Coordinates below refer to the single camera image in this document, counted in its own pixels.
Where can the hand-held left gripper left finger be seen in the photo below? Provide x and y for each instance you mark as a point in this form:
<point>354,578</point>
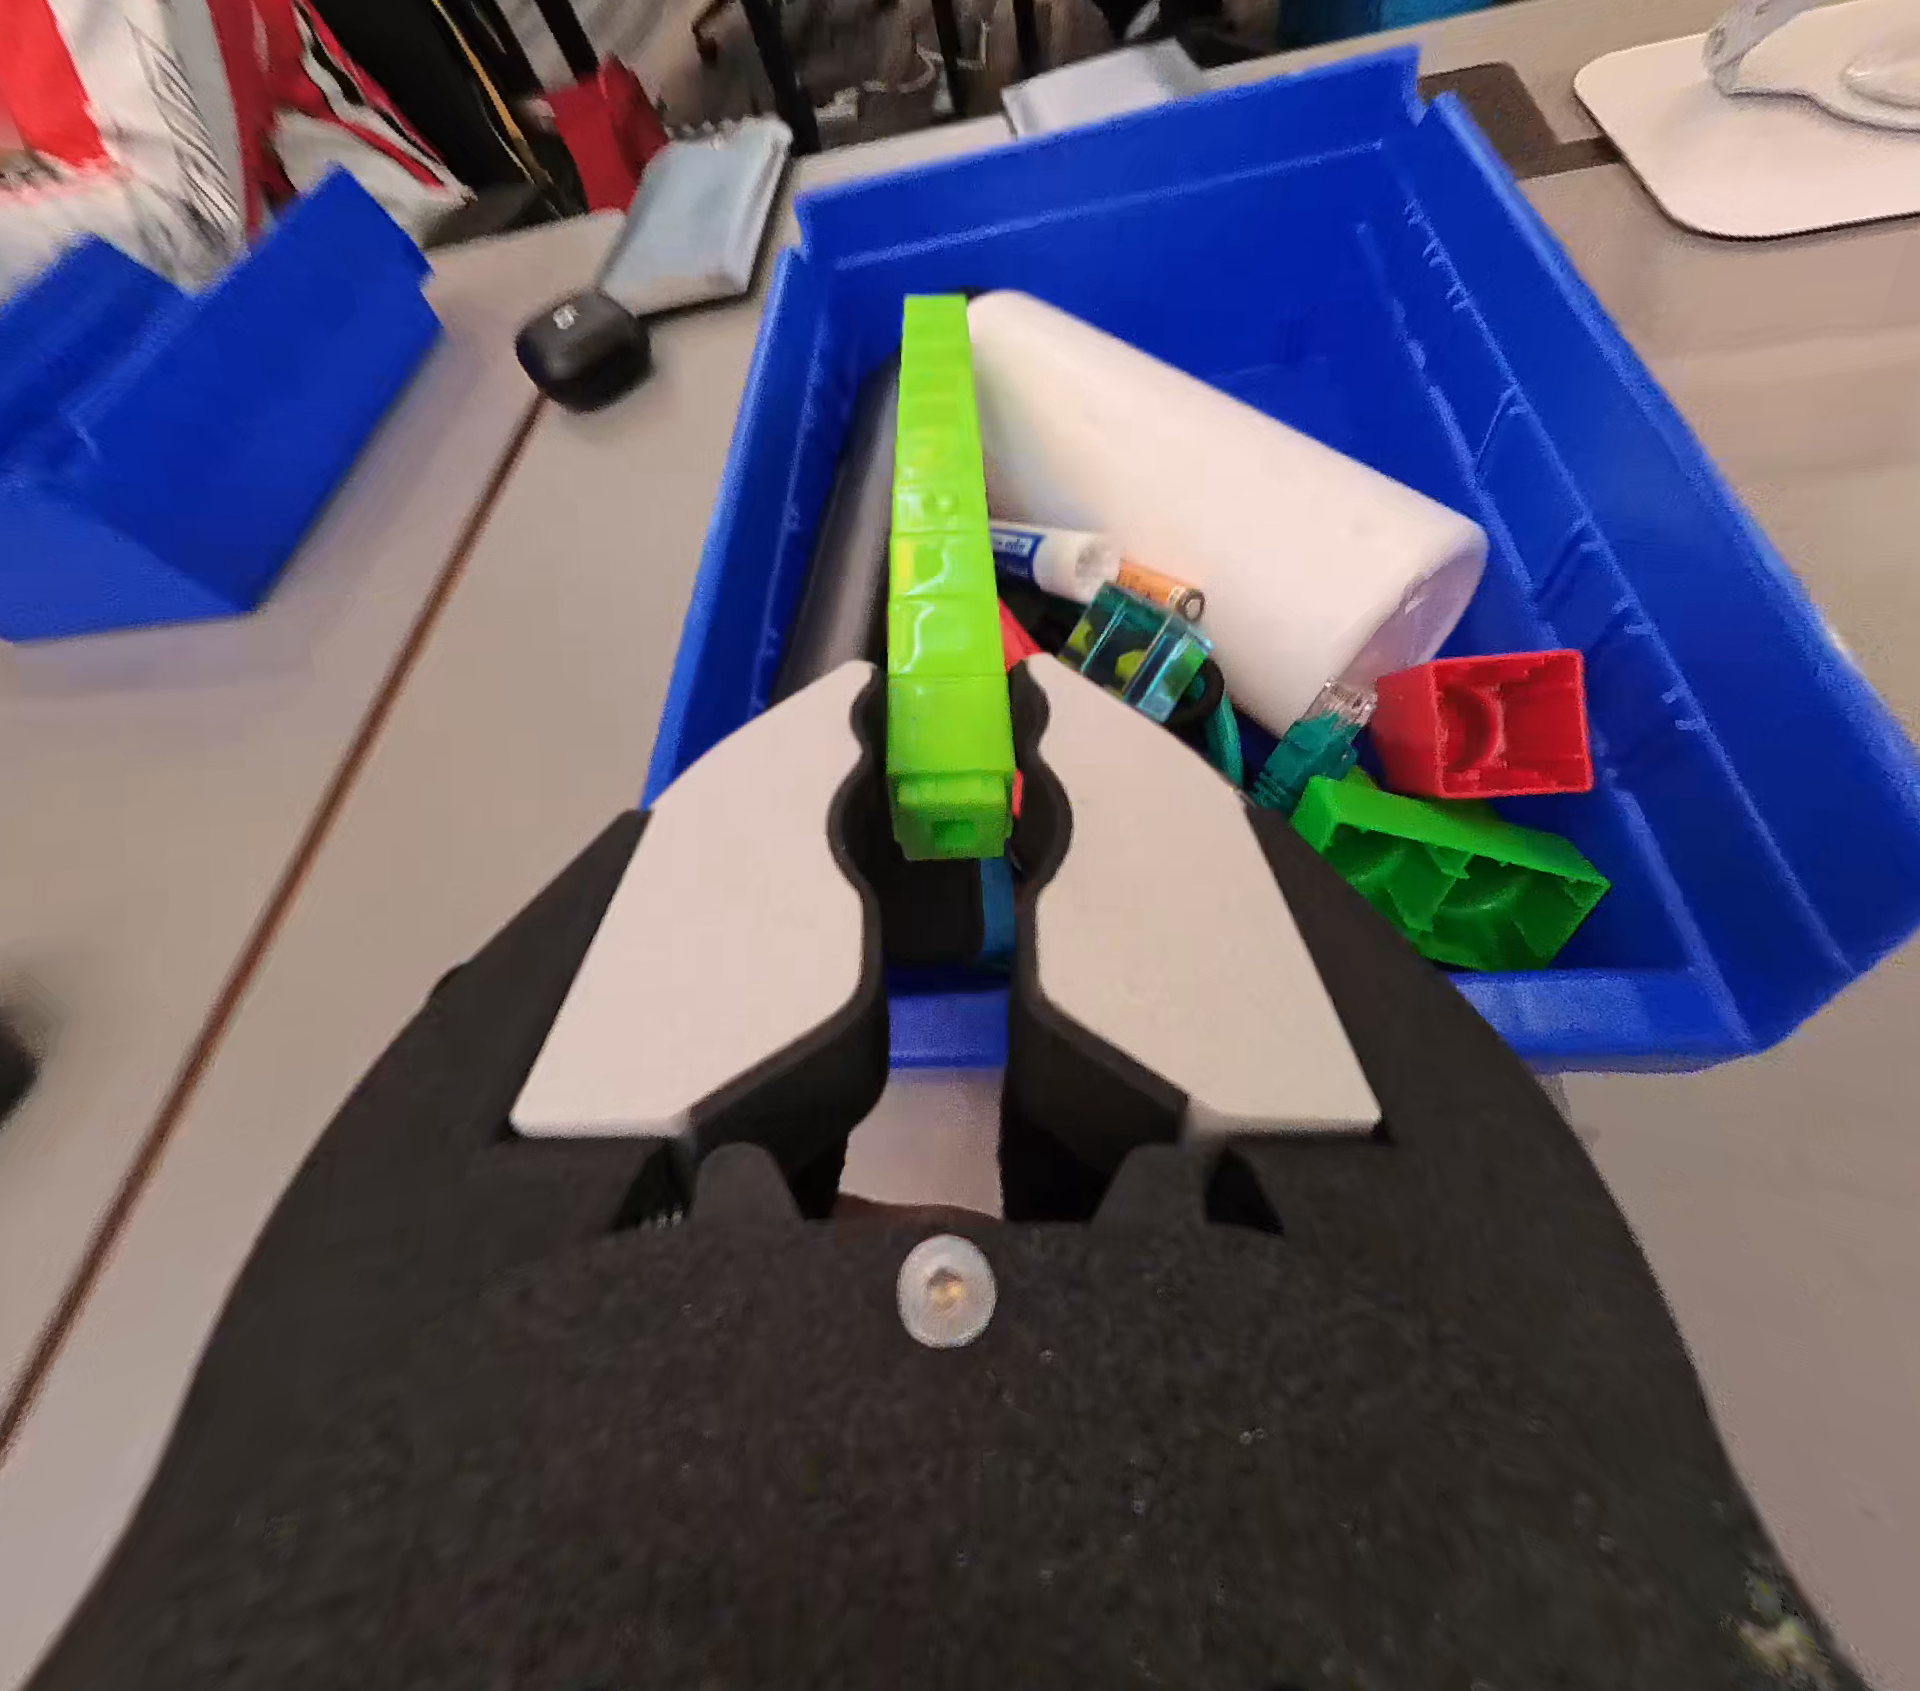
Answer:
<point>704,942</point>

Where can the black remote control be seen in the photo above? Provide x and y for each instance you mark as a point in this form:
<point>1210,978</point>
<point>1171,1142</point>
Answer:
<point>855,552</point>

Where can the dark grey flat case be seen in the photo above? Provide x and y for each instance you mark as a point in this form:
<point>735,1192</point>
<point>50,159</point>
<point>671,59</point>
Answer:
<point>698,221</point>

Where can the blue whiteboard marker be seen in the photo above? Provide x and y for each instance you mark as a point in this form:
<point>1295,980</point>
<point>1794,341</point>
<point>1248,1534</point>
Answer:
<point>1050,558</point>

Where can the red bag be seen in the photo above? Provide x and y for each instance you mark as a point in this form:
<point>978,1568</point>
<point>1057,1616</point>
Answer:
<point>608,131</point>

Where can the blue plastic bin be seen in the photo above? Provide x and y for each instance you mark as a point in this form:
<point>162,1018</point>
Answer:
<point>224,447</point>
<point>1201,221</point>

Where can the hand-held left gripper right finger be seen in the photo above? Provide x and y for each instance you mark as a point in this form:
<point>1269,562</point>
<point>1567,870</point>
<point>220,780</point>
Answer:
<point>1201,942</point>

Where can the green toy brick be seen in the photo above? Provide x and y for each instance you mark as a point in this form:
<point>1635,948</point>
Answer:
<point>1441,882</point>

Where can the red object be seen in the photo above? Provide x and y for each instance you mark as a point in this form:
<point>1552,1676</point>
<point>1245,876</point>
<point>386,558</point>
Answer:
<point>1484,732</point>

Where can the black earbuds case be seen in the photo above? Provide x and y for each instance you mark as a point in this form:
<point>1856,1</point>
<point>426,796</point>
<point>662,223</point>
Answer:
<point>584,349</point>

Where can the small orange-black battery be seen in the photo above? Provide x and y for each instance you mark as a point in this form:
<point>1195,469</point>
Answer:
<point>1163,592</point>

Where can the clear glass cube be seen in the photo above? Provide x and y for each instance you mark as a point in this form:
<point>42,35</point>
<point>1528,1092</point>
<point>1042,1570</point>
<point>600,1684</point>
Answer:
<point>1136,648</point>

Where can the white device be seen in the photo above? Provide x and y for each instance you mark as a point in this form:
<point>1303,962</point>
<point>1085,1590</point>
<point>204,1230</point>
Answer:
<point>1230,491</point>

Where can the green ribbed bar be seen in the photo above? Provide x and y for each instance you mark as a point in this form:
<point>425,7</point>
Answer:
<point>939,522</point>

